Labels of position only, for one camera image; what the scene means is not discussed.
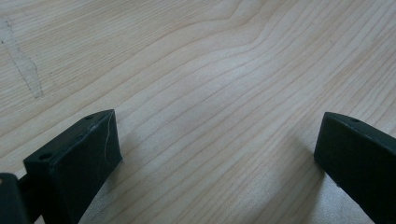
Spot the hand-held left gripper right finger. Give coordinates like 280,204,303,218
313,111,396,224

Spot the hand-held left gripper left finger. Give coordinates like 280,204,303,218
22,108,123,224

